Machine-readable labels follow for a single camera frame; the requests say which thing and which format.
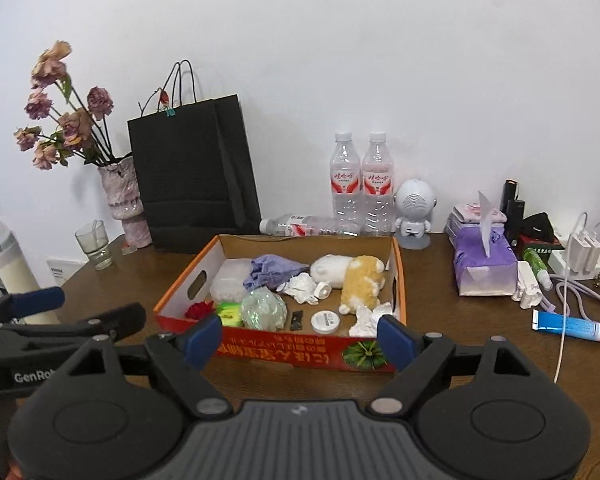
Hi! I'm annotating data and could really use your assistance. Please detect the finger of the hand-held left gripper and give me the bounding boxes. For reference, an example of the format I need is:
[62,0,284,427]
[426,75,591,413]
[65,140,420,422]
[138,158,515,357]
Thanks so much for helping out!
[0,287,66,328]
[0,302,147,361]

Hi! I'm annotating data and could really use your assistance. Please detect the red fabric flower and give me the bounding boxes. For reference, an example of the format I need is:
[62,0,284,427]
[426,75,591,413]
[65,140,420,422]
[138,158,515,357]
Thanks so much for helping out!
[184,302,215,322]

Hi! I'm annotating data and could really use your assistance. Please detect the cream cylindrical bottle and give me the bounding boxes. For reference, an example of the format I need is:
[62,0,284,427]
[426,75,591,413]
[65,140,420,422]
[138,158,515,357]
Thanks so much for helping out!
[0,232,62,326]

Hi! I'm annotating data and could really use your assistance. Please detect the white charger and cables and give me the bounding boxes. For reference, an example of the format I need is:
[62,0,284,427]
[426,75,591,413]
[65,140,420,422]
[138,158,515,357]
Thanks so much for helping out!
[540,280,600,329]

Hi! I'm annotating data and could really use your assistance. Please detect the stack of pink tissue packets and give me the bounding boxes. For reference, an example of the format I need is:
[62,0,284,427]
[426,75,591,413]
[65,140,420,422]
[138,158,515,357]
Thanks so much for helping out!
[447,203,509,234]

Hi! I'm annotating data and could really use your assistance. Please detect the white charging cable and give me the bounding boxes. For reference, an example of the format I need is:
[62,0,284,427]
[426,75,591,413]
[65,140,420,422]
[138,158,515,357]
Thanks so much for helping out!
[553,211,590,384]

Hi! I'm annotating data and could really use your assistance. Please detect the purple tissue pack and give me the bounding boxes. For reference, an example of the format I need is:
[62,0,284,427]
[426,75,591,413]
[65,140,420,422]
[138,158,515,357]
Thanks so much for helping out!
[452,191,519,297]

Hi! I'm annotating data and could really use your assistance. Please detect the white paper card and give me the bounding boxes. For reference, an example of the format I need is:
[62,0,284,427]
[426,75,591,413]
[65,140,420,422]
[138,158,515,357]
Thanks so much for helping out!
[46,257,89,289]

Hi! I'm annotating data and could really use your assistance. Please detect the pink mottled vase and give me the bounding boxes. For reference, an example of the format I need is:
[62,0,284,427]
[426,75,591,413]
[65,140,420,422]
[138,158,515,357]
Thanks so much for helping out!
[97,155,154,250]

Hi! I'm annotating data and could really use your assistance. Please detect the small white tissue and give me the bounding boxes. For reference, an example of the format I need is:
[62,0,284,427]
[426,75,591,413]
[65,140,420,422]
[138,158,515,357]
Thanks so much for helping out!
[282,274,319,306]

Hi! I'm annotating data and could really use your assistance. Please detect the translucent white plastic box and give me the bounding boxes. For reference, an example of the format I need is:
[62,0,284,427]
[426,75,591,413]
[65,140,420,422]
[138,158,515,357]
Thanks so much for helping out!
[209,258,256,304]

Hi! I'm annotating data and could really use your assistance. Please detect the blue tube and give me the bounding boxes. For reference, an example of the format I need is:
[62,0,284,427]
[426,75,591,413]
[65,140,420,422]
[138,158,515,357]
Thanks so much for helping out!
[532,309,600,343]

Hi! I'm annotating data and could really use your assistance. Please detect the dried pink flowers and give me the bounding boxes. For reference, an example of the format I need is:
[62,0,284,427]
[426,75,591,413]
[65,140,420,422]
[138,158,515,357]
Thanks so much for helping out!
[14,41,115,171]

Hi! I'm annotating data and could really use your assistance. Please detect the small green bottle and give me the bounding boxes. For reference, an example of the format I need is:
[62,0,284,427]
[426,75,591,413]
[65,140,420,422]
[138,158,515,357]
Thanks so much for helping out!
[522,247,554,291]

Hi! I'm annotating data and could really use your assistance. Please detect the black rectangular case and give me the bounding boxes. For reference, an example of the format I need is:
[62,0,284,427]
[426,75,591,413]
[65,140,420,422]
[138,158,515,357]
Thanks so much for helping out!
[500,179,527,241]

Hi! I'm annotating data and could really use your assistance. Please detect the black pouch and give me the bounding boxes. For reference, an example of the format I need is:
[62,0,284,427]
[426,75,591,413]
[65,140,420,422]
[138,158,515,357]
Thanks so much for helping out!
[515,212,564,251]

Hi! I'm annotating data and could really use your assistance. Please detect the iridescent cellophane bundle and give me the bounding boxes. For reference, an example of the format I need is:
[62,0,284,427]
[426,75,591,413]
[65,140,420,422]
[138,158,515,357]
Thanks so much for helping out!
[240,290,288,332]

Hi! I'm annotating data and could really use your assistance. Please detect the red label water bottle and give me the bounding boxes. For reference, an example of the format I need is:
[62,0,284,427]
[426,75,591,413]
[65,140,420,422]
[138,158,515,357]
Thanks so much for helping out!
[329,131,363,234]
[361,132,397,236]
[259,214,363,239]

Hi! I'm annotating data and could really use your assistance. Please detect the yellow and white plush toy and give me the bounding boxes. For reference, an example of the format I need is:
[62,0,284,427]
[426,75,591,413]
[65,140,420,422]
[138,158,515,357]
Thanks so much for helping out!
[310,255,387,315]

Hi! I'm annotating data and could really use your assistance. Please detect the green yellow packet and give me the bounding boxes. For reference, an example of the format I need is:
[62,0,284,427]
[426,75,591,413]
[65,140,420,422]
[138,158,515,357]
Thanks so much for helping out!
[216,301,244,329]

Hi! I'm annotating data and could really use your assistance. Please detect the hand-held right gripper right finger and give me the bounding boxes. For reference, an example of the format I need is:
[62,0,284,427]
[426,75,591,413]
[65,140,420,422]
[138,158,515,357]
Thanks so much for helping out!
[367,314,576,418]

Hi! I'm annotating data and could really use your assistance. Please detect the white power strip with chargers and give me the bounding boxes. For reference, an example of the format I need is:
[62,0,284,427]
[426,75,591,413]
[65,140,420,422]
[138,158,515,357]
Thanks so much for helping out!
[547,230,600,282]

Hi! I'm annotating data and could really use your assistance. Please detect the clear drinking glass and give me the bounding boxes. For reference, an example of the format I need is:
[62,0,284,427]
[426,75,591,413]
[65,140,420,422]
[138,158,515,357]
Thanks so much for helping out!
[75,220,115,271]

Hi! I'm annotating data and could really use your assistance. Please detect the purple knitted pouch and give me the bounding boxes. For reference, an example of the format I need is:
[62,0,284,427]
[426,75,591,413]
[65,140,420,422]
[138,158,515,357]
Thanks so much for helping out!
[243,254,311,291]

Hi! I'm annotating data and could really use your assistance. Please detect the white robot-shaped speaker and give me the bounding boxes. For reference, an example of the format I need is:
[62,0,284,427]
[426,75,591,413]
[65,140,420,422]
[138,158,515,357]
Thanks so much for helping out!
[394,178,437,250]

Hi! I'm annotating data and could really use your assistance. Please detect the white plastic clip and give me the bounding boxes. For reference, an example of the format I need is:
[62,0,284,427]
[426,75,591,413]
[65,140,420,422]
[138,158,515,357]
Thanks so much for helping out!
[511,260,546,309]

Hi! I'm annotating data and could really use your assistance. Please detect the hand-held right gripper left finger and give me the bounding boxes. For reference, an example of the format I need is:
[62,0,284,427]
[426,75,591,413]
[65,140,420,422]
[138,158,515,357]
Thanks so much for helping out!
[30,314,231,421]

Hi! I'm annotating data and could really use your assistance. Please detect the black paper bag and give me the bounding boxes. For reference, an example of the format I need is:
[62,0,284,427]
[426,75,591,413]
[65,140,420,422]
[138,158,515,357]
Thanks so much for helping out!
[127,60,264,255]

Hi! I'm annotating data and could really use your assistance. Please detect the white round jar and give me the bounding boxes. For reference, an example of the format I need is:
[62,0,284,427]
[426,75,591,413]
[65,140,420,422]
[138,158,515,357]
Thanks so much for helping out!
[311,310,342,336]

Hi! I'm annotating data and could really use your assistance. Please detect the orange red cardboard box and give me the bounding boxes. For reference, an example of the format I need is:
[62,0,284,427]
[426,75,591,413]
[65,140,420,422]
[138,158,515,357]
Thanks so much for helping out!
[153,234,407,373]

